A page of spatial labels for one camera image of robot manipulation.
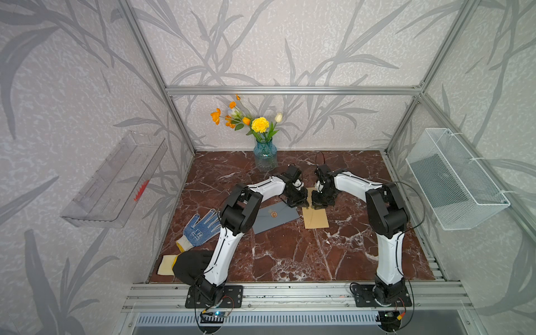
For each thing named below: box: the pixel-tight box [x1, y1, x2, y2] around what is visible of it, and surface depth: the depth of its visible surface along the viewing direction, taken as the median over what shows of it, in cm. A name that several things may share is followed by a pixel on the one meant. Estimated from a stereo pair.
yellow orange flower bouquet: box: [210, 94, 283, 144], surface depth 98 cm
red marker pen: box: [134, 179, 151, 202], surface depth 66 cm
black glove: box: [173, 249, 214, 285], surface depth 82 cm
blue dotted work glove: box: [175, 208, 222, 252], surface depth 90 cm
